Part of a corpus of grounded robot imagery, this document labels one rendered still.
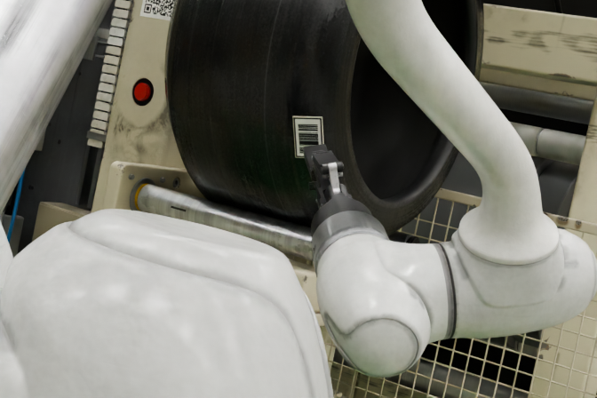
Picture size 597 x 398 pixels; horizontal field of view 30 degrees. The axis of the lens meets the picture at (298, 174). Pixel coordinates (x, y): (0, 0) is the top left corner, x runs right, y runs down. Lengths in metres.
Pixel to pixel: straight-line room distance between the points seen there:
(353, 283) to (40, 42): 0.54
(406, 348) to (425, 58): 0.29
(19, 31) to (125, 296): 0.26
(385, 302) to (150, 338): 0.68
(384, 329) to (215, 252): 0.65
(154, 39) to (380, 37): 0.91
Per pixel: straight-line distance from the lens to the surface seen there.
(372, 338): 1.09
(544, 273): 1.15
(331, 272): 1.15
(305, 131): 1.48
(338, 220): 1.23
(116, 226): 0.47
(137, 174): 1.74
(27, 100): 0.66
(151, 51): 1.86
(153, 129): 1.83
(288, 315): 0.47
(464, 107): 1.04
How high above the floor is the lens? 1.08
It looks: 3 degrees down
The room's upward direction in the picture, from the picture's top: 12 degrees clockwise
